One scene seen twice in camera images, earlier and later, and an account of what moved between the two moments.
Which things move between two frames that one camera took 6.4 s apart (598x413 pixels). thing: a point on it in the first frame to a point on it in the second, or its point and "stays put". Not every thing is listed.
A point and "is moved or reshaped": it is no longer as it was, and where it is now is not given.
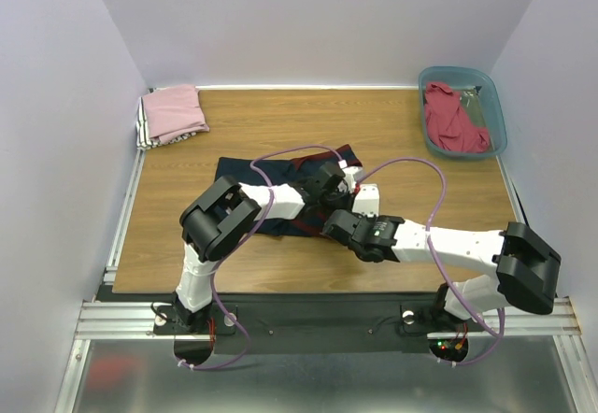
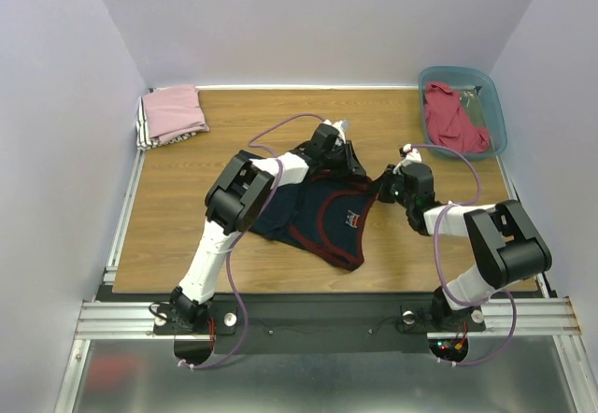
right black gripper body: x=336 y=226 to x=388 y=184
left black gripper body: x=340 y=197 to x=335 y=159
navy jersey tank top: x=281 y=172 is moved or reshaped
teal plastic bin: x=461 y=114 stays put
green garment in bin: x=470 y=100 stays put
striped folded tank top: x=143 y=140 stays put
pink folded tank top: x=174 y=112 stays put
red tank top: x=448 y=127 stays put
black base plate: x=311 y=323 stays put
